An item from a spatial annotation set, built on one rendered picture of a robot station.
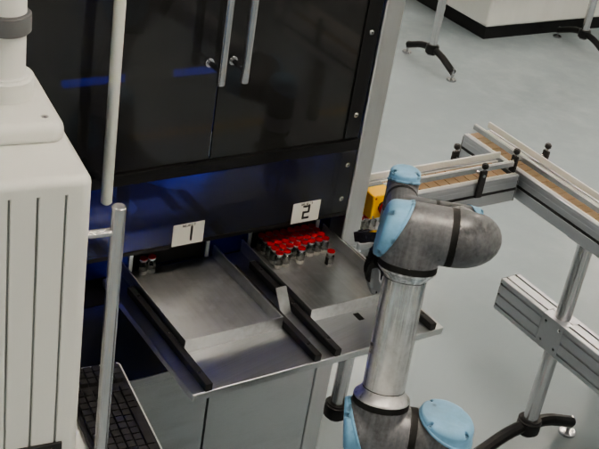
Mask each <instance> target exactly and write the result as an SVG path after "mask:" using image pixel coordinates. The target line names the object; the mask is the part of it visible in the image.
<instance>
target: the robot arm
mask: <svg viewBox="0 0 599 449"><path fill-rule="evenodd" d="M387 179H388V182H387V186H386V190H385V194H384V199H383V203H382V210H381V214H380V219H379V222H380V223H379V226H378V229H377V230H370V229H365V228H364V229H361V230H358V231H357V232H354V239H355V241H356V242H359V243H367V242H373V246H372V247H371V248H370V250H369V253H368V256H366V260H365V264H364V273H365V279H366V282H367V286H368V288H369V290H370V292H371V293H372V295H373V294H376V293H380V296H379V301H378V306H377V310H376V316H375V320H374V325H373V333H372V338H371V343H370V347H369V352H368V357H367V362H366V367H365V375H364V379H363V383H361V384H359V385H357V386H356V387H355V388H354V391H353V396H345V399H344V416H343V449H471V448H472V438H473V434H474V425H473V422H472V419H471V417H470V416H469V415H468V413H467V412H465V411H464V410H463V409H462V408H461V407H460V406H458V405H456V404H454V403H452V402H449V401H447V400H443V399H431V400H430V401H429V400H427V401H425V402H424V403H423V404H422V405H421V406H420V408H418V407H413V406H409V405H410V398H409V396H408V395H407V394H406V392H405V388H406V380H407V375H408V371H409V366H410V362H411V357H412V353H413V349H414V341H415V336H416V332H417V327H418V322H419V318H420V313H421V309H422V304H423V297H424V292H425V288H426V283H427V281H429V280H430V279H432V278H433V277H435V276H436V274H437V271H438V266H445V267H451V268H471V267H475V266H479V265H483V264H485V263H487V262H488V261H490V260H491V259H492V258H493V257H494V256H495V255H496V254H497V252H498V251H499V250H500V248H501V244H502V234H501V230H500V228H499V226H498V225H497V224H496V222H495V221H494V220H493V219H491V218H490V217H488V216H485V215H484V214H483V213H484V212H483V209H482V208H479V207H475V206H473V205H470V204H467V205H464V204H460V203H454V202H449V201H443V200H434V199H428V198H423V197H418V189H419V185H420V184H421V183H420V180H421V172H420V171H419V170H418V169H417V168H416V167H413V166H410V165H406V164H397V165H395V166H393V167H392V168H391V169H390V173H389V177H388V178H387Z"/></svg>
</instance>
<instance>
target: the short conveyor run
mask: <svg viewBox="0 0 599 449"><path fill-rule="evenodd" d="M454 148H455V151H452V155H451V159H450V160H444V161H439V162H433V163H428V164H422V165H418V166H413V167H416V168H417V169H418V170H419V171H420V172H421V180H420V183H421V184H420V185H419V189H418V197H423V198H428V199H434V200H443V201H449V202H454V203H460V204H464V205H467V204H470V205H473V206H475V207H483V206H487V205H492V204H497V203H500V202H505V201H509V200H513V198H514V194H515V192H516V188H517V184H518V182H519V175H518V174H516V173H515V172H514V173H513V172H511V171H510V170H508V169H507V167H513V165H514V161H513V160H509V161H504V162H499V163H498V160H496V159H497V158H500V155H501V151H497V152H491V153H486V154H481V155H475V156H470V157H464V158H460V157H459V153H460V151H459V149H461V144H460V143H455V145H454ZM389 173H390V170H386V171H381V172H376V173H371V177H370V182H369V183H373V182H379V181H381V182H382V183H383V184H385V185H386V186H387V182H388V179H387V178H388V177H389Z"/></svg>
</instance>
